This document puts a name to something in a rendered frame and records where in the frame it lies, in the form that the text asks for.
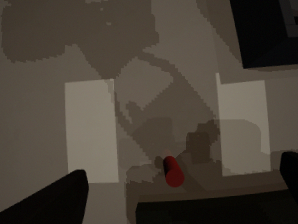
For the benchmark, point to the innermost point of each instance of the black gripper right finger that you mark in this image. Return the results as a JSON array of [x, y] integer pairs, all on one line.
[[289, 172]]

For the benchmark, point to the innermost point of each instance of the red peg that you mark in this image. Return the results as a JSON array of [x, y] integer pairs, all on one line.
[[174, 175]]

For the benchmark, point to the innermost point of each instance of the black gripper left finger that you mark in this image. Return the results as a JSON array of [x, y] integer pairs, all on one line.
[[62, 202]]

